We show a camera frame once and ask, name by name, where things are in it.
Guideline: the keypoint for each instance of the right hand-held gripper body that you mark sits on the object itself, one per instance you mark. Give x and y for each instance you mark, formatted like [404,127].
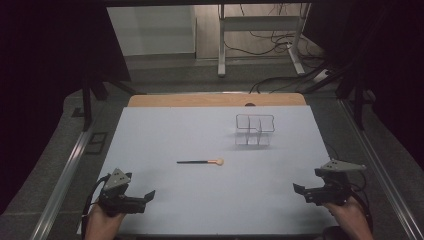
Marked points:
[335,186]

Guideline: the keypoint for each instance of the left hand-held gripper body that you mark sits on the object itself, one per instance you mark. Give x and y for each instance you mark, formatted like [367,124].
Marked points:
[115,196]

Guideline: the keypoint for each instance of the clear acrylic organizer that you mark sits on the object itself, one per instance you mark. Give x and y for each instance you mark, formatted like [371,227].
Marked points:
[255,130]

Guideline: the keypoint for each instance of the person's left hand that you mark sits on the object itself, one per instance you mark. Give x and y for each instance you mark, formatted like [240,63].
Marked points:
[101,225]

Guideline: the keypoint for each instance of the person's right hand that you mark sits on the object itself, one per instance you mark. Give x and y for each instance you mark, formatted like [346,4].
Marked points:
[350,218]

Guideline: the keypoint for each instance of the dark floor plate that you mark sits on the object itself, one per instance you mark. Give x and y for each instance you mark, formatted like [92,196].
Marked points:
[96,143]

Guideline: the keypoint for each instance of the black stand leg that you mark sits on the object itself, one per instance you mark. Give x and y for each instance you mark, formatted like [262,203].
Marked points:
[358,100]
[87,103]

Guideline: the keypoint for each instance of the white power strip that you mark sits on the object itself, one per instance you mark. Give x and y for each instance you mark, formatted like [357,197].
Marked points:
[321,75]

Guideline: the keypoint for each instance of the black curtain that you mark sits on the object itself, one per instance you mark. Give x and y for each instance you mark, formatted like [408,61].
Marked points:
[40,83]
[393,66]

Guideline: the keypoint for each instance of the white panel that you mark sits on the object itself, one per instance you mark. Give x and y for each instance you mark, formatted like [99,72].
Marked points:
[150,30]

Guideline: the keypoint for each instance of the aluminium rail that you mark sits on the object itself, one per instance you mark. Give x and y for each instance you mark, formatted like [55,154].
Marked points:
[63,183]
[383,173]

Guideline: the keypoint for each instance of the white metal desk frame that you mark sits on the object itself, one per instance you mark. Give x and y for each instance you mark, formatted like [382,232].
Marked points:
[260,23]

